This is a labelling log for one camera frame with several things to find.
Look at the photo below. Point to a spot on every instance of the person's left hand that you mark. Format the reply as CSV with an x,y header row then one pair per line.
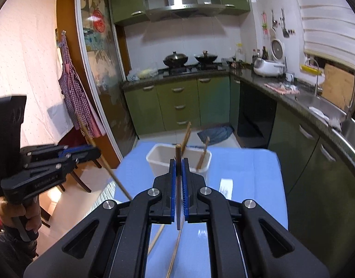
x,y
29,220

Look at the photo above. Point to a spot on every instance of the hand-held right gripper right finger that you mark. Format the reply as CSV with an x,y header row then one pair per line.
x,y
185,199

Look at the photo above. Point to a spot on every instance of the white roller blind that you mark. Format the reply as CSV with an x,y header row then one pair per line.
x,y
325,11

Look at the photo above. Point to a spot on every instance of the pink dish cloth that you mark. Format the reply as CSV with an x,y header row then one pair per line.
x,y
281,88

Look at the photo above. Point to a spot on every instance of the sliding glass door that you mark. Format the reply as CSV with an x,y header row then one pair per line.
x,y
108,63

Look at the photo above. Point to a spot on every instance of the white cup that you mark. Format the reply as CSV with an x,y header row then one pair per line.
x,y
289,77

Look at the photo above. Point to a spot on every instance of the light brown wooden chopstick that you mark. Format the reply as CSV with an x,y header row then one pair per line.
x,y
203,155
186,136

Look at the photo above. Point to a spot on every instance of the person's left forearm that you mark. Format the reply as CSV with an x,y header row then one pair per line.
x,y
12,254

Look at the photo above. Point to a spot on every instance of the clear plastic bag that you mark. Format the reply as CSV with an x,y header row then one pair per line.
x,y
142,74

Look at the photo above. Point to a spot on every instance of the blue floor cloth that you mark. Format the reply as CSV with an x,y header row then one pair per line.
x,y
215,134

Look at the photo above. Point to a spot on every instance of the grey rag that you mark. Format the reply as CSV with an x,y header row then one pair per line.
x,y
334,121

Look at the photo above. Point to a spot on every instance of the cooking oil bottle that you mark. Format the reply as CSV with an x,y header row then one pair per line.
x,y
239,53

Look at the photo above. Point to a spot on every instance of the tall steel faucet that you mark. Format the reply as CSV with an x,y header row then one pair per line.
x,y
352,98

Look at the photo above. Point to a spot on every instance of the dark brown chopstick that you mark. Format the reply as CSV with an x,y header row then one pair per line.
x,y
179,179
173,254

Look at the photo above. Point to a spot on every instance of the checkered apron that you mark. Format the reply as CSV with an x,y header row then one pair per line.
x,y
76,98

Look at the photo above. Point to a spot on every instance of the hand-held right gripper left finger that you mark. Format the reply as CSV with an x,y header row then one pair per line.
x,y
173,197

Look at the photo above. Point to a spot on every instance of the small steel pot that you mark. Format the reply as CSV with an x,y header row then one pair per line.
x,y
234,63

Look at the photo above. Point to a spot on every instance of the yellow tray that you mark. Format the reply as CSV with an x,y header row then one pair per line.
x,y
312,70

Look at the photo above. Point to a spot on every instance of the small curved faucet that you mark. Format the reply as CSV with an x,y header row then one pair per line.
x,y
318,84

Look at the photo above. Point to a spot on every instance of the wooden chair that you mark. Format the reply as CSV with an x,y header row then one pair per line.
x,y
79,179

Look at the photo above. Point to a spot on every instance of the steel kitchen sink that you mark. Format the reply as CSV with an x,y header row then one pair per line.
x,y
319,102

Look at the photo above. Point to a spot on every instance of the black wok with lid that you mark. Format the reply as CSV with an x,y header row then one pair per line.
x,y
175,59

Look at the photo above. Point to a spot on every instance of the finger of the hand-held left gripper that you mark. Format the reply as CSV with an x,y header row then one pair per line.
x,y
76,152
50,165

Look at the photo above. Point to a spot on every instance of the hanging black spatula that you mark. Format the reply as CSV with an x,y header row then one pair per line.
x,y
285,30

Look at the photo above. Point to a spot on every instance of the black gas stove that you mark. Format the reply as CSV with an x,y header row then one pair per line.
x,y
195,70

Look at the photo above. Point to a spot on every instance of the white plastic utensil holder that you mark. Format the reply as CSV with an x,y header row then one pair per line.
x,y
161,162

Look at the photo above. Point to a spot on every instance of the dark sauce bottles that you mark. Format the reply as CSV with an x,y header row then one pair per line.
x,y
261,53

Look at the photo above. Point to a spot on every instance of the white rice cooker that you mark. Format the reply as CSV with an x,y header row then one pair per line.
x,y
267,66

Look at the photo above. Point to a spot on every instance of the blue printed tablecloth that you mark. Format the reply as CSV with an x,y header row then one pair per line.
x,y
247,179

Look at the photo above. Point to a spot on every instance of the wooden cutting board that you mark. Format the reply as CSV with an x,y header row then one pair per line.
x,y
339,87

